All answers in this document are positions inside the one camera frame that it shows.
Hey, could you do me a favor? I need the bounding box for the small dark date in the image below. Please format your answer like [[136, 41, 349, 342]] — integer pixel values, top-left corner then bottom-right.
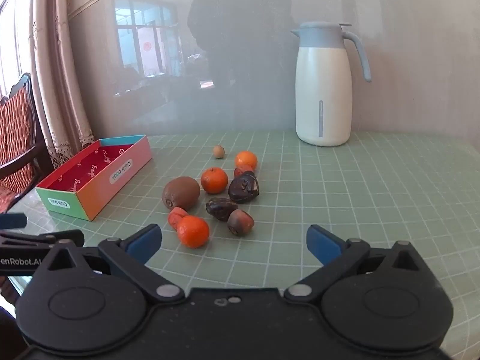
[[205, 197, 239, 222]]

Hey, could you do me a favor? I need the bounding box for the window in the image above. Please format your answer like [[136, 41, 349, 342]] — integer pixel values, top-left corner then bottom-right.
[[0, 0, 36, 98]]

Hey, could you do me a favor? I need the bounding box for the wooden sofa with red cushions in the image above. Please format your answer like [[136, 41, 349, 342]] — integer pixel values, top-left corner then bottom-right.
[[0, 73, 55, 214]]

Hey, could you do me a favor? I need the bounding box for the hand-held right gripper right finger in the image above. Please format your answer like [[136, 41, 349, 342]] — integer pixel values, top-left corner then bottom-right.
[[284, 225, 436, 304]]

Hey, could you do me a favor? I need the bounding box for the green checked table cover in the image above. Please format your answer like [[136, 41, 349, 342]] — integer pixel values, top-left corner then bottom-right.
[[7, 131, 480, 360]]

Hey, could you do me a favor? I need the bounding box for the white and grey thermos jug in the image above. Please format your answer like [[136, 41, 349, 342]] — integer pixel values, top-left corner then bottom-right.
[[290, 22, 373, 147]]

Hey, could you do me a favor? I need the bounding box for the brown kiwi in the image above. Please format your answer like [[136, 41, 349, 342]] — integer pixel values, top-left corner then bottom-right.
[[162, 176, 201, 211]]

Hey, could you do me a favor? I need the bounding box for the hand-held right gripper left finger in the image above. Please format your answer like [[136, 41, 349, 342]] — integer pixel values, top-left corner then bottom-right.
[[35, 224, 185, 304]]

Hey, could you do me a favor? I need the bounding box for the beige embroidered curtain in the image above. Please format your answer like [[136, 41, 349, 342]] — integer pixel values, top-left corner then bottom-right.
[[28, 0, 96, 169]]

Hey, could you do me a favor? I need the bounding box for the orange tangerine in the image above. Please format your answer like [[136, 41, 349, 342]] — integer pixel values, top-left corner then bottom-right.
[[235, 151, 259, 171], [200, 167, 229, 194], [177, 215, 210, 249]]

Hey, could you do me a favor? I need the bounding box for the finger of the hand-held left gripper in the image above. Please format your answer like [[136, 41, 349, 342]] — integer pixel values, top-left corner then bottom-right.
[[0, 213, 28, 230], [0, 230, 85, 249]]

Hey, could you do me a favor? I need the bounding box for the large dark wrinkled date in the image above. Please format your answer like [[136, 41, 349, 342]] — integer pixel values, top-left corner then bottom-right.
[[228, 171, 260, 204]]

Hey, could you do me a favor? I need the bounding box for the reddish brown round fruit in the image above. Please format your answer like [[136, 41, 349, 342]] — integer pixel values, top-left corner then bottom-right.
[[227, 209, 255, 237]]

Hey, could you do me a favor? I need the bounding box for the colourful cardboard box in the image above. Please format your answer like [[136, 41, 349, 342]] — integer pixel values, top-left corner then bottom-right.
[[35, 134, 153, 222]]

